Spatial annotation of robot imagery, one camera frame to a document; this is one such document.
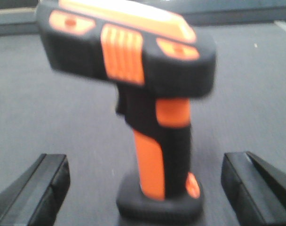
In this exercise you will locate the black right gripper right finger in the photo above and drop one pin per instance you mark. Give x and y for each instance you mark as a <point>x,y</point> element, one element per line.
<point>255,189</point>

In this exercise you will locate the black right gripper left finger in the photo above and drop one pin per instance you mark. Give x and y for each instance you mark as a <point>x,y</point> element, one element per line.
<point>35,198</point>

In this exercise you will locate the orange black barcode scanner gun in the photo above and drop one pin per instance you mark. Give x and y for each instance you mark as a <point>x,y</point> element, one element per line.
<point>158,63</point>

